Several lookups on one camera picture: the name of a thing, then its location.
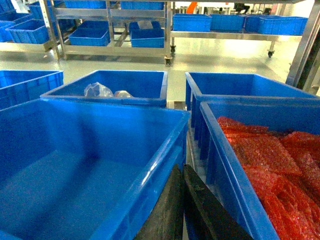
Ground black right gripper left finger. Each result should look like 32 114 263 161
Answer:
134 164 185 240

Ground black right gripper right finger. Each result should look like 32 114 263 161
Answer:
183 164 252 240

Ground large blue plastic crate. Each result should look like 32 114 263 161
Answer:
0 99 190 240

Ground red bubble wrap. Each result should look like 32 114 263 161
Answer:
217 116 320 240

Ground blue crate with red bubblewrap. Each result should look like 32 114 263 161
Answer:
200 100 320 240

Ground blue crate with plastic bags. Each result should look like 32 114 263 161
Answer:
40 70 168 108

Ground empty blue crate behind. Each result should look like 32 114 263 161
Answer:
185 72 320 160

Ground clear plastic bag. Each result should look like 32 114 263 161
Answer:
84 82 133 98

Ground low steel cart with crates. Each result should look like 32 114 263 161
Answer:
170 4 308 58

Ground blue crate far left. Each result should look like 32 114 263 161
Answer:
0 69 64 109

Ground steel wheeled rack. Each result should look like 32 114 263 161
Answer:
39 0 173 67

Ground steel shelf upright post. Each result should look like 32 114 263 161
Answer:
285 0 320 95

